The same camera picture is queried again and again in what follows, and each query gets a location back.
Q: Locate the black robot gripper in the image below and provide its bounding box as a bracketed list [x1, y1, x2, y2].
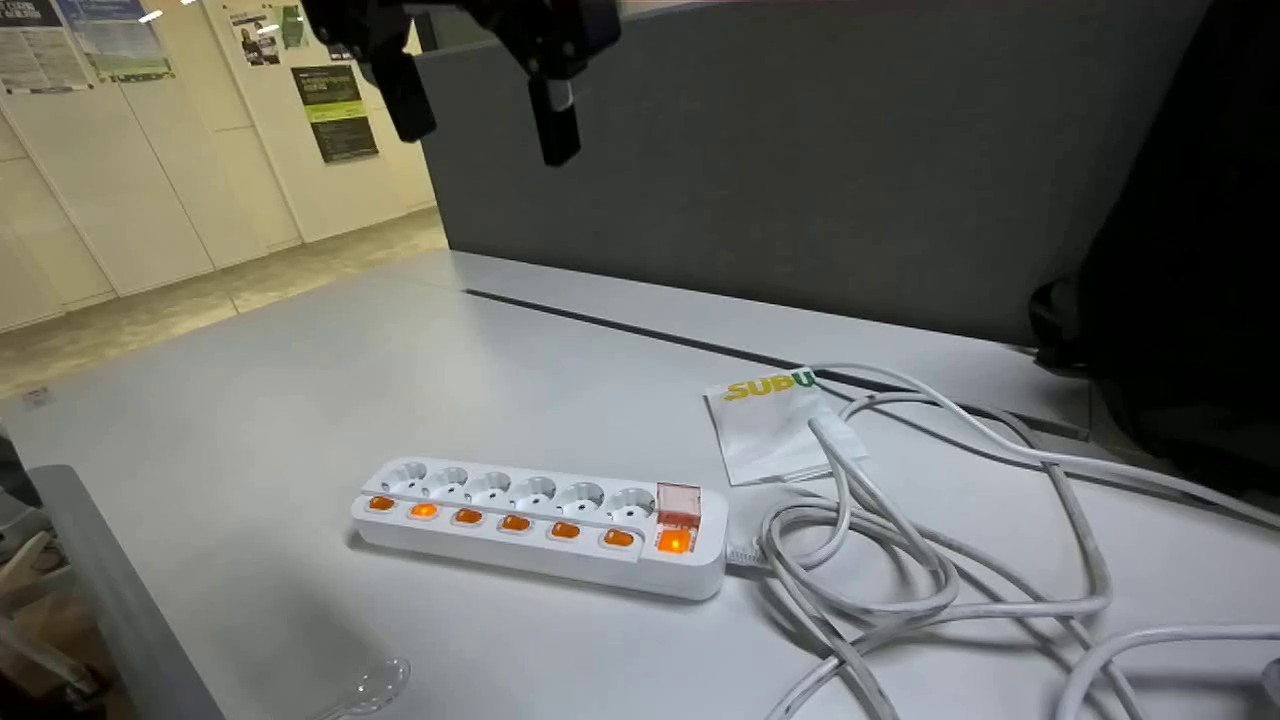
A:
[300, 0, 622, 167]

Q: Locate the grey desk partition panel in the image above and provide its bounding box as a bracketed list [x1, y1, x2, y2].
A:
[421, 0, 1212, 341]

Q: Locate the white multi-socket power strip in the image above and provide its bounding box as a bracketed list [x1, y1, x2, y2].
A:
[352, 456, 730, 599]

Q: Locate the clear plastic spoon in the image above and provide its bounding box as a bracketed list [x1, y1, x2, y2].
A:
[322, 654, 414, 720]

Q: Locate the green and black wall poster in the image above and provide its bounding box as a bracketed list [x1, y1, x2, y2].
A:
[291, 63, 377, 163]

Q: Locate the small dark wall poster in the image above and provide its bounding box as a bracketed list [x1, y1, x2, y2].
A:
[233, 12, 281, 68]

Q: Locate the wall poster top left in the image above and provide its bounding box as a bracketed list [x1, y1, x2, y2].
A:
[0, 0, 174, 94]

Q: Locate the white power strip cable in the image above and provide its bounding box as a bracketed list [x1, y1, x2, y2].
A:
[723, 361, 1280, 720]

